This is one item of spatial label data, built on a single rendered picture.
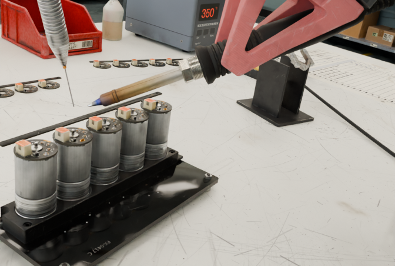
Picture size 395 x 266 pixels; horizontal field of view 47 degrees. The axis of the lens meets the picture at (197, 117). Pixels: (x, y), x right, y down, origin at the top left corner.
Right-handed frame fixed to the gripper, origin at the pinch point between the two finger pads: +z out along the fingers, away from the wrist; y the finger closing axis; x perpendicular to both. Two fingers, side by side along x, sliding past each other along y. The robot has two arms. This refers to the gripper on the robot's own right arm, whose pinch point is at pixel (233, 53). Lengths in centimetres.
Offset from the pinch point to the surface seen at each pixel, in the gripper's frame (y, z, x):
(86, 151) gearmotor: 0.0, 10.4, -3.8
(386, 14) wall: -400, -92, 263
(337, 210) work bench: -1.7, 5.3, 16.3
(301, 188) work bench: -5.0, 6.2, 14.7
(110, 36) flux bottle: -49, 14, 0
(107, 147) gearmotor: -1.6, 10.2, -2.4
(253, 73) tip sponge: -34.9, 3.3, 18.1
